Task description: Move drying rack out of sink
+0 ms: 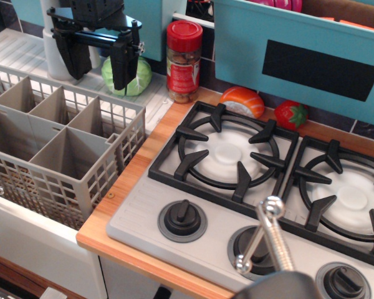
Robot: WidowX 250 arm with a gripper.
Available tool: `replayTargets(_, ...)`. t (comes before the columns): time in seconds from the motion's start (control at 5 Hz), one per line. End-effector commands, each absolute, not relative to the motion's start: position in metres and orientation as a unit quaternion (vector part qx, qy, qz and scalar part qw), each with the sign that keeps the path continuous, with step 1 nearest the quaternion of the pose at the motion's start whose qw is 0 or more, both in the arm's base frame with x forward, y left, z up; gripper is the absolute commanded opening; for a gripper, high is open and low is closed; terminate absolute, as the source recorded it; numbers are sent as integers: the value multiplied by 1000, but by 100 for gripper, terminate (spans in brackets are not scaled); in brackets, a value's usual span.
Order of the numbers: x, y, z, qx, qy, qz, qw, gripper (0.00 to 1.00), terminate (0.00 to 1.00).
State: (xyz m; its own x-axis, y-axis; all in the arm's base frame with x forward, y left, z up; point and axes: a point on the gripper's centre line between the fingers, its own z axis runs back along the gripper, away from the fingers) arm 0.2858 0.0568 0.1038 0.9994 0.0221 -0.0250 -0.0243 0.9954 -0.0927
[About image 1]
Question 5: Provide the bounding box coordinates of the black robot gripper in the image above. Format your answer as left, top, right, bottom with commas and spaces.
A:
47, 1, 143, 90

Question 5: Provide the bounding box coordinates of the grey plastic drying rack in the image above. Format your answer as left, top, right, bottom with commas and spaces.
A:
0, 65, 145, 230

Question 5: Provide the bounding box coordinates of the white sink faucet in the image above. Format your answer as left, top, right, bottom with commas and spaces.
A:
39, 0, 101, 81

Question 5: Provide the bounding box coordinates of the green toy cabbage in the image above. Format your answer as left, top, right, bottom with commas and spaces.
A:
101, 57, 152, 97

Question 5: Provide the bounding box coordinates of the red lid nut jar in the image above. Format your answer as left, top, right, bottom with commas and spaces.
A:
166, 20, 203, 103

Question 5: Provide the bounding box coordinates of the toy salmon sushi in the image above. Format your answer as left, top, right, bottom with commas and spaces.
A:
219, 87, 265, 119

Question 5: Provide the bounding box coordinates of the left black burner grate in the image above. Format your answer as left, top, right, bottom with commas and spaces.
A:
148, 102, 299, 217

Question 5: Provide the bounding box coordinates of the black burner grate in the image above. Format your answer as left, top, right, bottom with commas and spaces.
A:
148, 102, 299, 217
282, 136, 374, 266

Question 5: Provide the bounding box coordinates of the left black stove knob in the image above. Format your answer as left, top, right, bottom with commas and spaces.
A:
158, 199, 208, 244

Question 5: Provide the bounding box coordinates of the black stove knob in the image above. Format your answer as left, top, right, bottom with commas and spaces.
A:
315, 262, 372, 299
227, 225, 278, 277
158, 199, 208, 244

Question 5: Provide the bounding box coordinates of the grey toy stove top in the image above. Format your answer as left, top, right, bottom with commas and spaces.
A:
105, 100, 374, 299

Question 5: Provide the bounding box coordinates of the teal bin with black label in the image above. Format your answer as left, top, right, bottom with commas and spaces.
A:
214, 1, 374, 125

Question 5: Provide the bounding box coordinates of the red toy strawberry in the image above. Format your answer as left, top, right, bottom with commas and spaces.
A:
274, 100, 309, 131

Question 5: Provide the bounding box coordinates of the middle black stove knob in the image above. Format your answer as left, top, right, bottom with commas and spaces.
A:
227, 225, 278, 277

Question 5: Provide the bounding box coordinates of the right black burner grate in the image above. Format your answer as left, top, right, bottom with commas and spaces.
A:
282, 136, 374, 266

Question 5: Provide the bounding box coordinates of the right black stove knob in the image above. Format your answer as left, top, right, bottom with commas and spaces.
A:
315, 262, 372, 299

